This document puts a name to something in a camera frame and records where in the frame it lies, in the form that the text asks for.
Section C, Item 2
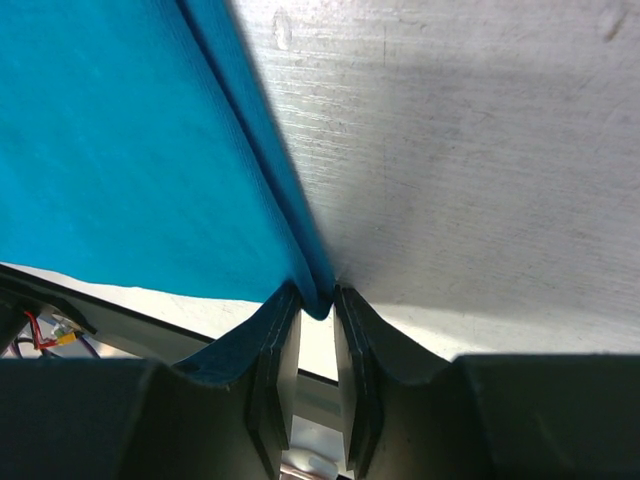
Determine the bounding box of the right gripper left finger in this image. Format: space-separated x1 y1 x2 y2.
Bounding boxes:
1 285 300 479

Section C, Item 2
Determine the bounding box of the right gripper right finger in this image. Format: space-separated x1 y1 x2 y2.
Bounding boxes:
334 286 639 479

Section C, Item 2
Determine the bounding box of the teal blue t shirt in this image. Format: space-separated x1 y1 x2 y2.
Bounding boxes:
1 1 334 319

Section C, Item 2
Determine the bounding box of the aluminium front frame rail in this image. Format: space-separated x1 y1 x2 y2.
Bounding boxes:
279 369 353 479

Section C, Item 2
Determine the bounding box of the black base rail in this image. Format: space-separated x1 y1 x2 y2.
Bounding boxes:
1 266 212 364

